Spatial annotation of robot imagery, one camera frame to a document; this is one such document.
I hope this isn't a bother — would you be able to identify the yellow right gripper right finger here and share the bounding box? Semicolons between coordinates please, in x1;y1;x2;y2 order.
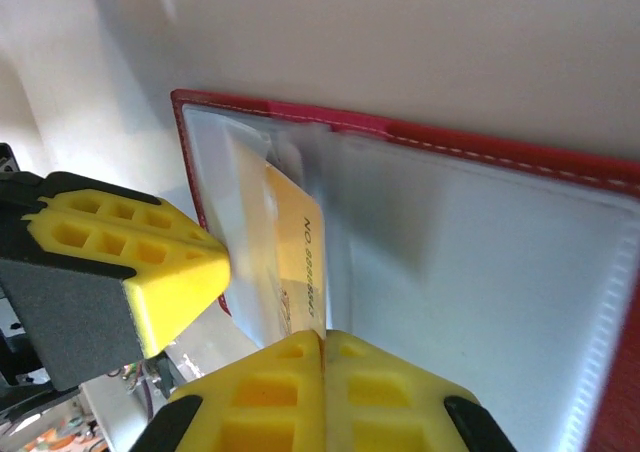
326;330;517;452

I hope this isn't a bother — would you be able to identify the red leather card holder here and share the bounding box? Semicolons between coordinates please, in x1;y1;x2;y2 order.
169;88;640;452

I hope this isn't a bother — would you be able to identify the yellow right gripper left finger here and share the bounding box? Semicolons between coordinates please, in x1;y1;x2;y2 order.
132;329;326;452

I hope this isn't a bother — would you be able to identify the gold credit card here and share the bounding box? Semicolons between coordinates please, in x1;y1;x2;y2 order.
234;161;330;341

